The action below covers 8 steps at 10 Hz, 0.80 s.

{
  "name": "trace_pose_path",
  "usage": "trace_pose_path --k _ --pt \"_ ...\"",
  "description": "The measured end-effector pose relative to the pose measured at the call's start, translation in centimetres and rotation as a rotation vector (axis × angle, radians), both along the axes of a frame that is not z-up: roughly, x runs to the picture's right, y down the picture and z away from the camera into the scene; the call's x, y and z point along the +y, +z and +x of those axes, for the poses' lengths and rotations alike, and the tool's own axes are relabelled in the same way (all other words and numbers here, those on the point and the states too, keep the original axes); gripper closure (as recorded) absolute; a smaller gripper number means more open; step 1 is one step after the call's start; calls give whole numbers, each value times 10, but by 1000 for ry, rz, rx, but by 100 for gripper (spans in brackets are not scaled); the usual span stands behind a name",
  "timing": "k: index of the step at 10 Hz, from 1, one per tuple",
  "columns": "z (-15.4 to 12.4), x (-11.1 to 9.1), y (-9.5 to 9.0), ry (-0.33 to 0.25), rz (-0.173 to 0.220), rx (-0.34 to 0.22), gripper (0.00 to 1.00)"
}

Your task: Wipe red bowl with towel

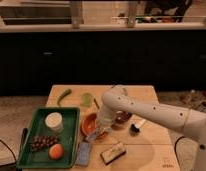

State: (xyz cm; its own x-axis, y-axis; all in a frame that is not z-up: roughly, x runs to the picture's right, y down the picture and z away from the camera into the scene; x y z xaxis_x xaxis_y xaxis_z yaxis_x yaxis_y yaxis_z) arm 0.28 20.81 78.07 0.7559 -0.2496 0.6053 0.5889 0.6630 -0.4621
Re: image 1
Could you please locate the white round container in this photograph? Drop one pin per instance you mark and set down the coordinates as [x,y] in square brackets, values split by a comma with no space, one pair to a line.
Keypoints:
[54,121]

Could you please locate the bunch of dark grapes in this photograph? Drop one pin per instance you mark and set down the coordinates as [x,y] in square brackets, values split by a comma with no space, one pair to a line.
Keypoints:
[39,143]

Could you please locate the green plastic tray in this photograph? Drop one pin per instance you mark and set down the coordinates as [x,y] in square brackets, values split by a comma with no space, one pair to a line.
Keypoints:
[34,153]

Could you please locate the black handle tool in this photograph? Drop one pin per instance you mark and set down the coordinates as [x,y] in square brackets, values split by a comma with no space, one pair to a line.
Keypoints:
[23,137]

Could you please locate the black white brush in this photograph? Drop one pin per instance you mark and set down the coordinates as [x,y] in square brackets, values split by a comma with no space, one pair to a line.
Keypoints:
[135,127]

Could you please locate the red orange bowl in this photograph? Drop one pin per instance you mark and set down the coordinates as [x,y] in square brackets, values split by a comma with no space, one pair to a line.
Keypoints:
[88,124]

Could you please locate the light green cup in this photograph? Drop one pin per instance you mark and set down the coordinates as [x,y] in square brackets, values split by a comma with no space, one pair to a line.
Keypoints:
[87,99]

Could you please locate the dark red small bowl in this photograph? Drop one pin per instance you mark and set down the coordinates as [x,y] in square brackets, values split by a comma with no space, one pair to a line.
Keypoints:
[122,117]

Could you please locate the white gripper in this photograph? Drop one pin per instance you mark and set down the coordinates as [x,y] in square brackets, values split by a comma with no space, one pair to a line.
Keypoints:
[105,116]

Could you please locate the blue grey towel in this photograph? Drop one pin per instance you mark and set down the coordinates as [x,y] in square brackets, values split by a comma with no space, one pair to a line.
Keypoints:
[93,135]

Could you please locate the green chili pepper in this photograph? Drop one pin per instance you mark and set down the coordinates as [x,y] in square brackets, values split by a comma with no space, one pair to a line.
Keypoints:
[62,95]

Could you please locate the wooden stick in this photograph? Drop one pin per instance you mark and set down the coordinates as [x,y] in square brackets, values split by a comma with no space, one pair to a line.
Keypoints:
[96,103]

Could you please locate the blue sponge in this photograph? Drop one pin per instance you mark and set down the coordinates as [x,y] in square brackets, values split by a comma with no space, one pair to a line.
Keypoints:
[83,154]

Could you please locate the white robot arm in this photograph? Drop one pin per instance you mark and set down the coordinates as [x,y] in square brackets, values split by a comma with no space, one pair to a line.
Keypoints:
[191,123]

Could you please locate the orange fruit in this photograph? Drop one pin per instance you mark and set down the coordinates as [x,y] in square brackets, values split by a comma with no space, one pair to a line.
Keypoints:
[56,151]

